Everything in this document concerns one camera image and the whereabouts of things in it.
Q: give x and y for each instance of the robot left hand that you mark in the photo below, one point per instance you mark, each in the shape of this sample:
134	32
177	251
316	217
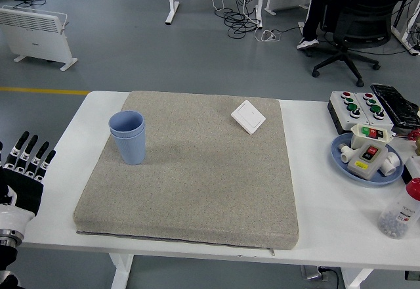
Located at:
23	193

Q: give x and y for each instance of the blue ribbed cup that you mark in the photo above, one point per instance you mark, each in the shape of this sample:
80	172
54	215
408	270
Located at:
131	151
126	128

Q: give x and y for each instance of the white push-button control box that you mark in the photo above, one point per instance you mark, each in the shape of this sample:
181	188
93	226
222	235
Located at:
385	120
341	111

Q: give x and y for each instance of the grey-brown cushion mat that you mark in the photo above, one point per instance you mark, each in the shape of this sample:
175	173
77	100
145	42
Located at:
213	177

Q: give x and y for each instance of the grey power strip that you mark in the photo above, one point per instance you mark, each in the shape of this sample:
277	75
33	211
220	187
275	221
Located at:
315	272

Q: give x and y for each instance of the white table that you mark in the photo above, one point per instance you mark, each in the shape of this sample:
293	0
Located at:
328	230

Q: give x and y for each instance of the blue plate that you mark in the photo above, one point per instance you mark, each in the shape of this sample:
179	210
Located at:
338	164

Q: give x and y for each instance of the white pipe fitting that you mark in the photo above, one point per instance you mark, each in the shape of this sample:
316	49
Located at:
392	165
346	154

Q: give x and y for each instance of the person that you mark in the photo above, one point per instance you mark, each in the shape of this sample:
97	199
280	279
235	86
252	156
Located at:
315	13

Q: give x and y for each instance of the black office chair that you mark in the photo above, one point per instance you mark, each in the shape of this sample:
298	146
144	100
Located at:
357	23

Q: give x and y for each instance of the red-capped clear plastic bottle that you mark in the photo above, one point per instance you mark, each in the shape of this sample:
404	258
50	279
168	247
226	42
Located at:
398	210

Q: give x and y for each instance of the black glossy flat device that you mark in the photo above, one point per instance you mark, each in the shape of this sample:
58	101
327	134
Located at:
393	102

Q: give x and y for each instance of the white box with black side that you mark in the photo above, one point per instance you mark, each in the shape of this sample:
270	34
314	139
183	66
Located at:
414	167

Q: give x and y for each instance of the brass fitting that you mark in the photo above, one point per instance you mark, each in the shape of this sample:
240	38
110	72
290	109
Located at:
417	147

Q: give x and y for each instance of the white wall switch plate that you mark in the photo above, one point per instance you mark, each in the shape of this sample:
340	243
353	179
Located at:
248	116

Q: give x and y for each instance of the white green-red button switch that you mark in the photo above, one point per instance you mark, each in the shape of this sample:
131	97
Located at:
359	138

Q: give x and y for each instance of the grey red-button switch box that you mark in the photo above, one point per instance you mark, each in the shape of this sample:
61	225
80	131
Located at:
364	167

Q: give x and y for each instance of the white desk frame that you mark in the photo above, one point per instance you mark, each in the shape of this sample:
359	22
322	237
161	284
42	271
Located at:
402	33

